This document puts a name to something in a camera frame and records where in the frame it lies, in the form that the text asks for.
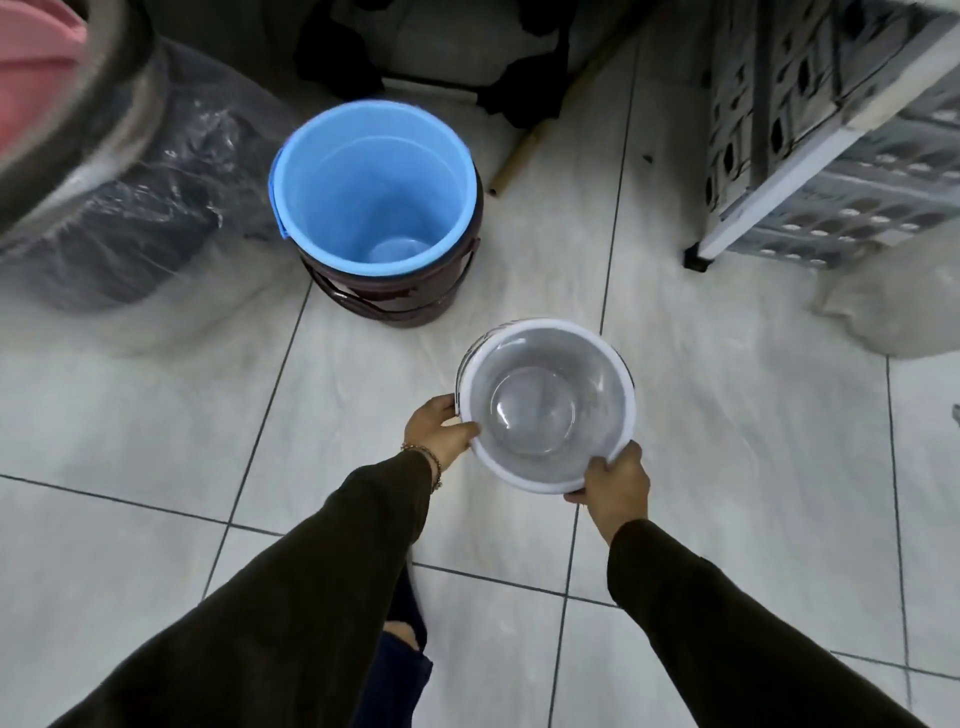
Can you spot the wooden stick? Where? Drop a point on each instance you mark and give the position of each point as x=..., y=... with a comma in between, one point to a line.
x=559, y=101

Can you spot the pink cloth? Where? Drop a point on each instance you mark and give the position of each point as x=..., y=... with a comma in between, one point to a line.
x=34, y=71

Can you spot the person's left thumb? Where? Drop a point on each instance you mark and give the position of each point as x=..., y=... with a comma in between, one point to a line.
x=460, y=431

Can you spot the person's blue jeans leg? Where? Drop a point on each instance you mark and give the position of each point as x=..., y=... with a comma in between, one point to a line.
x=397, y=660

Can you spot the white plastic bucket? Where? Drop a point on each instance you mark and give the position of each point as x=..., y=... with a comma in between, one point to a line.
x=547, y=409

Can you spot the translucent plastic bag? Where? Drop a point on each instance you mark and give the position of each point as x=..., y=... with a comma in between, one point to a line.
x=896, y=300

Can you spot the person's left forearm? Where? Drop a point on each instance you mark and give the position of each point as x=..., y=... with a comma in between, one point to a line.
x=255, y=600

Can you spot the dark red plastic bucket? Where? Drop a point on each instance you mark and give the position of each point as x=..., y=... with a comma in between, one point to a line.
x=397, y=296

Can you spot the person's left hand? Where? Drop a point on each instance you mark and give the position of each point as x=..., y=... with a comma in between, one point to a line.
x=433, y=440

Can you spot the person's right hand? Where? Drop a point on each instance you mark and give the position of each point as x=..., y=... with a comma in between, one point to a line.
x=617, y=491

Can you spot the blue plastic bucket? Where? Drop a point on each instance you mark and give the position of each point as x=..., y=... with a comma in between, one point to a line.
x=371, y=191

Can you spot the person's right forearm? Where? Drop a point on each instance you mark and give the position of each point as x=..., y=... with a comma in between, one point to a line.
x=731, y=637

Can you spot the person's right thumb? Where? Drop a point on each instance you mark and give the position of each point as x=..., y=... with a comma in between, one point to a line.
x=624, y=454

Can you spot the white perforated plastic rack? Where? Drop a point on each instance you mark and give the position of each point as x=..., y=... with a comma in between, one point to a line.
x=821, y=127

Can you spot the clear plastic bag bundle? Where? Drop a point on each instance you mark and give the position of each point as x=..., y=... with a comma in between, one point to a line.
x=127, y=195

